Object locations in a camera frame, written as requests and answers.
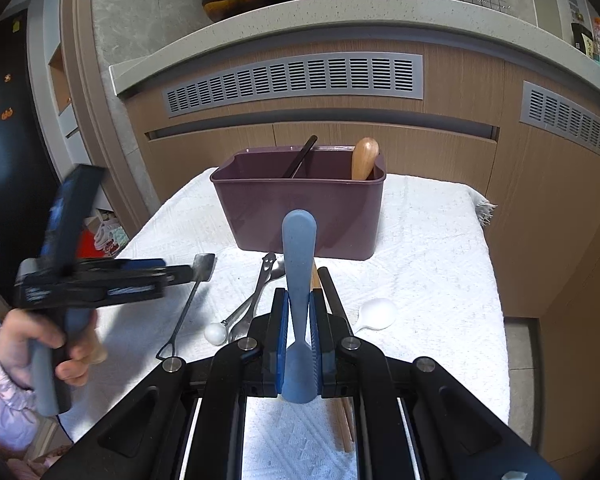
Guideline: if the small white round spoon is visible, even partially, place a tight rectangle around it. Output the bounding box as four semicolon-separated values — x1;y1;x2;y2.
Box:
204;322;228;346

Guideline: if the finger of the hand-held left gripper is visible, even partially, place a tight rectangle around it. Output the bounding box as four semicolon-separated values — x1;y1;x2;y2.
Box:
80;258;193;301

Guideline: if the person's left forearm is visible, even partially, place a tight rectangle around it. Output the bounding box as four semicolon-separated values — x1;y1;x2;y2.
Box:
0;329;37;443

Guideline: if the black utensil handle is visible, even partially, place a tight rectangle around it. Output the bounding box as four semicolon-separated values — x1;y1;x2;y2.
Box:
280;135;318;180

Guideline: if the blue speckled spatula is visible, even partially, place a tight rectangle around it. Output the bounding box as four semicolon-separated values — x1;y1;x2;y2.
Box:
281;209;317;406

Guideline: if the small black-handled metal spatula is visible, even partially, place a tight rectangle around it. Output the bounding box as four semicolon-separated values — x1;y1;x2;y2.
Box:
155;253;217;361

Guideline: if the dark wooden chopstick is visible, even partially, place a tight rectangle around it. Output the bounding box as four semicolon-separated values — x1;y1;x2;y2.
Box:
312;266;351;453

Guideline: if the red printed bag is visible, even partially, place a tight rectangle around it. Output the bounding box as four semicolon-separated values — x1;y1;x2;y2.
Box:
77;207;131;258

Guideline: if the black refrigerator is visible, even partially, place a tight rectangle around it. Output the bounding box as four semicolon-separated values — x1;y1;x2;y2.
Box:
0;7;65;306

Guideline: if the dark labelled bottle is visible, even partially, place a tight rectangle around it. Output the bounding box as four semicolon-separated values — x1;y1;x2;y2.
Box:
571;22;597;59

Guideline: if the long grey vent grille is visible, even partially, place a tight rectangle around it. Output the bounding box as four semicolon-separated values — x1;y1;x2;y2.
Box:
162;54;424;118

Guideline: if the plain steel spoon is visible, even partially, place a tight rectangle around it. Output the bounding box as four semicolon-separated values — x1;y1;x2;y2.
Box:
228;257;287;345

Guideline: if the white towel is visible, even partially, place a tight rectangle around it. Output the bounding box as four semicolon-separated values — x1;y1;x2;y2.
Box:
60;166;512;480

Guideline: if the purple plastic utensil holder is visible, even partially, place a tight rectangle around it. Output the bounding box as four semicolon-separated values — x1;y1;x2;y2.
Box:
210;146;387;262

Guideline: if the short grey vent grille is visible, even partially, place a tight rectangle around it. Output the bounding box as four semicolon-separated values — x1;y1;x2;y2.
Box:
519;81;600;159

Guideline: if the white ceramic soup spoon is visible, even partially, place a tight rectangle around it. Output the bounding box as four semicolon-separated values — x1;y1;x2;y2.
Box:
352;297;399;333

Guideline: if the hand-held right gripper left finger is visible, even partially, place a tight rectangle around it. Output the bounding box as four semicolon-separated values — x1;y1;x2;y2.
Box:
72;287;290;480

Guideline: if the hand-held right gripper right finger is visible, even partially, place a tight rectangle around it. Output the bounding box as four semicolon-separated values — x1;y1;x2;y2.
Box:
308;290;561;480

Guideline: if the steel spoon with face cutout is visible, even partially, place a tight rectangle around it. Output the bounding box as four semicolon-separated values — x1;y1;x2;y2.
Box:
220;253;277;327

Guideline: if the white speckled countertop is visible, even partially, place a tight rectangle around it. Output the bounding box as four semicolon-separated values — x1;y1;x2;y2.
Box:
109;0;600;111

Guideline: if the person's left hand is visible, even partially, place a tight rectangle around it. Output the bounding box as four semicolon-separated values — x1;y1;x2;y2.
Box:
0;307;108;390

